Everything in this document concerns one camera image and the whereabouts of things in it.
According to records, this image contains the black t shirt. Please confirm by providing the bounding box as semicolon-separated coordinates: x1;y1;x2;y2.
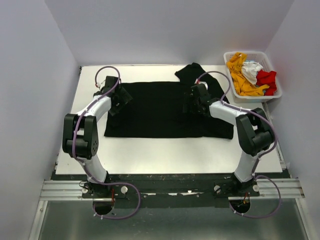
104;62;234;140

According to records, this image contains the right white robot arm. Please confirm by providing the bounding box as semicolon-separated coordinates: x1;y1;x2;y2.
183;83;276;196

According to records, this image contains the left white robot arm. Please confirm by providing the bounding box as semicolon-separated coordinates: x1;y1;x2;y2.
62;76;132;198

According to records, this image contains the yellow t shirt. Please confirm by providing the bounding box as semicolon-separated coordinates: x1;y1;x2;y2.
226;52;269;97

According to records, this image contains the white t shirt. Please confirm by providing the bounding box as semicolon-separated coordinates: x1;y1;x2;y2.
241;61;264;85

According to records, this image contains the red t shirt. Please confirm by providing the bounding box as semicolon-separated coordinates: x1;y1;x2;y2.
256;70;277;96

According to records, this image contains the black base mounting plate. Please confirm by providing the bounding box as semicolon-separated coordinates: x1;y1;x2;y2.
82;173;260;209

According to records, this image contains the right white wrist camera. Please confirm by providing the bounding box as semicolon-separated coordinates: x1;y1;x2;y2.
195;79;209;90

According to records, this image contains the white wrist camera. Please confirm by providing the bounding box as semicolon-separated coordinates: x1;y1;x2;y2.
195;79;209;90
95;80;106;89

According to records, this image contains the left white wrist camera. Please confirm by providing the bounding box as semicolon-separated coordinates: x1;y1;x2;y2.
95;80;106;89

